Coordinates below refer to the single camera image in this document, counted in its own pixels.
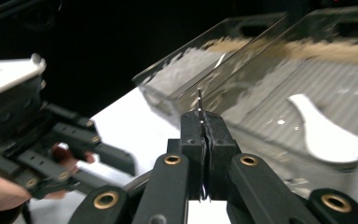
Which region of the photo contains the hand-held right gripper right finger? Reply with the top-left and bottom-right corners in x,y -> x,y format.
204,111 -> 322,224

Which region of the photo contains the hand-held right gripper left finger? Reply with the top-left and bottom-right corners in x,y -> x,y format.
132,111 -> 207,224

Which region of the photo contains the metal table knife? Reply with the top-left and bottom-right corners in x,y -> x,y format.
197,88 -> 206,125

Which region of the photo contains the transparent brown plastic bin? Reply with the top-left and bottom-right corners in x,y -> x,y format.
173,4 -> 358,208
132,12 -> 289,125

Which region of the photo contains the white ceramic spoon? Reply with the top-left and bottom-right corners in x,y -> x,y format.
286,93 -> 358,165

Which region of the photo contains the white table mat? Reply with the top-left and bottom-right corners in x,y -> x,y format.
13,87 -> 233,224

